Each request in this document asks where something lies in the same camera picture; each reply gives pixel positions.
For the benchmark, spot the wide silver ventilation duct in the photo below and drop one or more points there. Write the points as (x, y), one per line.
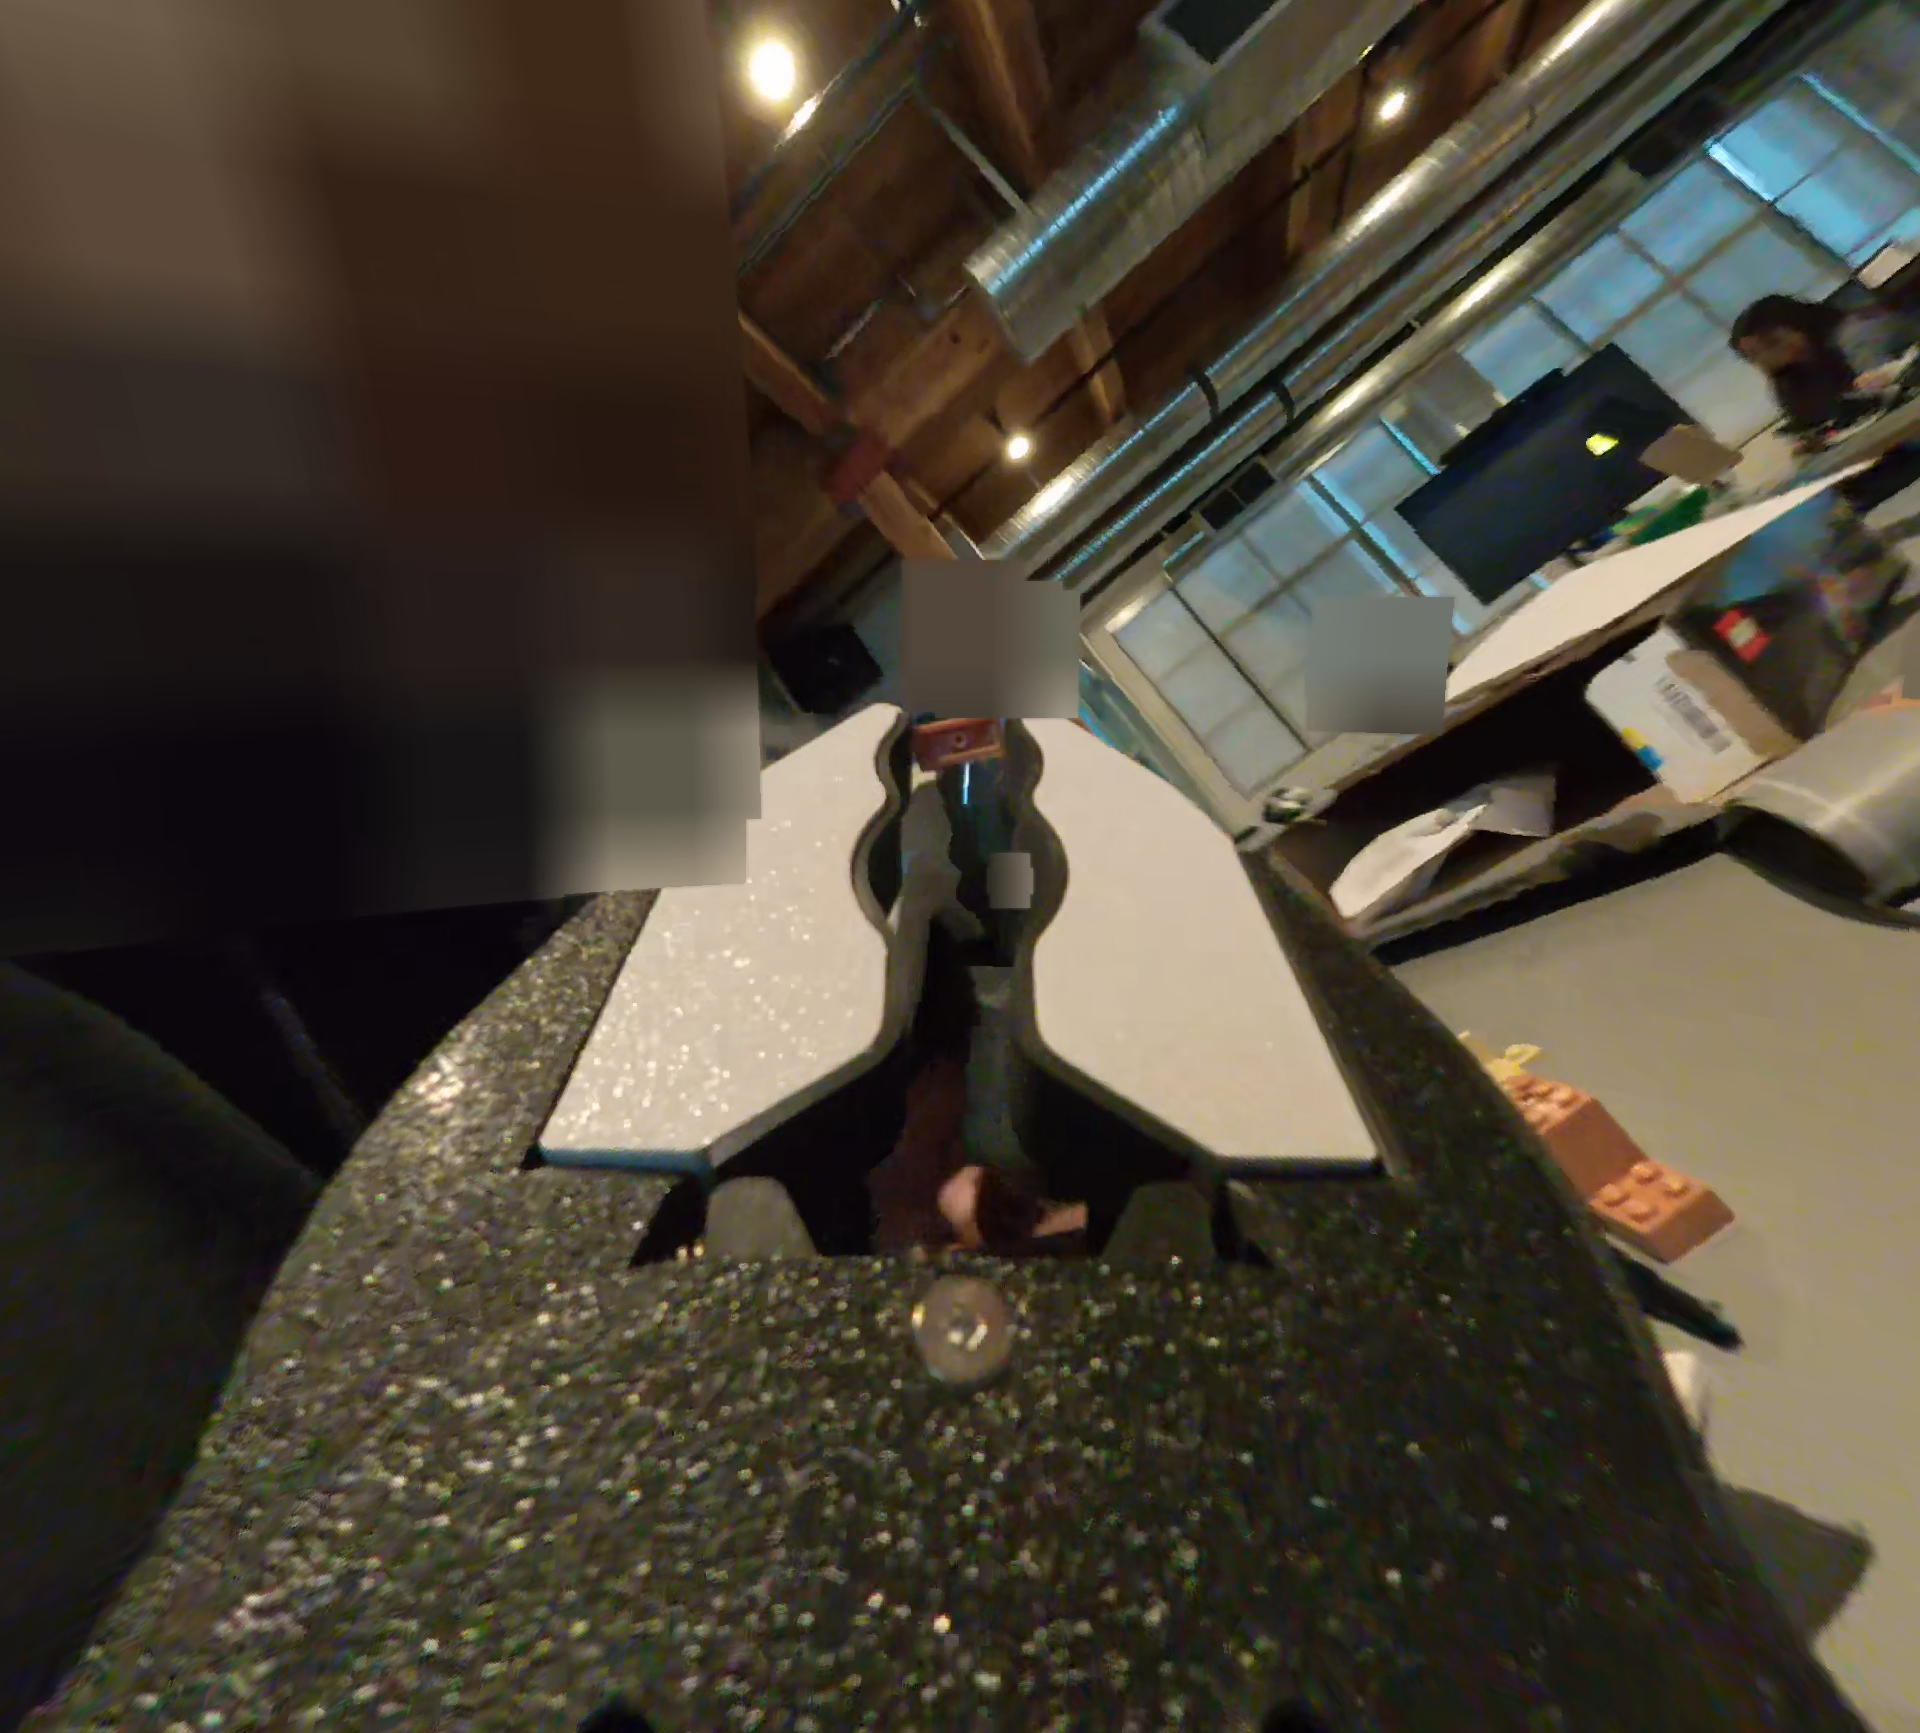
(1081, 218)

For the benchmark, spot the brown toy brick block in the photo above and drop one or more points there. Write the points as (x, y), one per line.
(1635, 1194)

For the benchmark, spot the crumpled white paper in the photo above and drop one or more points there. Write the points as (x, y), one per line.
(1440, 842)

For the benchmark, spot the large grid window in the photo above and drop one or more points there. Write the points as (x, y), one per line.
(1244, 623)

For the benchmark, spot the small reddish brown toy plate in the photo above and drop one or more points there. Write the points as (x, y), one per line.
(953, 747)

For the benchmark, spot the long thin silver duct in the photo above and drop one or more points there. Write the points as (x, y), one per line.
(1575, 39)

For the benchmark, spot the open cardboard toy box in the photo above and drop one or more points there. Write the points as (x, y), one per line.
(1620, 593)

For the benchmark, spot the tan toy piece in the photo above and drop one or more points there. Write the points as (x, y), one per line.
(1501, 1059)

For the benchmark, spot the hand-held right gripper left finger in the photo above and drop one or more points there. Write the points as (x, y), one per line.
(734, 1014)

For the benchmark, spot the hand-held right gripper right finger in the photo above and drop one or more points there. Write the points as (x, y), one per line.
(1184, 1000)

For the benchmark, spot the large black screen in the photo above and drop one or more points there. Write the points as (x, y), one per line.
(1545, 488)

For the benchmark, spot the grey desk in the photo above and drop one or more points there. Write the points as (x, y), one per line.
(1724, 1014)

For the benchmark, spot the person's dark jacket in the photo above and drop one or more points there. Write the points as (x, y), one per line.
(120, 1314)

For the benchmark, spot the grey instruction booklet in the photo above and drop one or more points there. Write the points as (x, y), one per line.
(1844, 803)

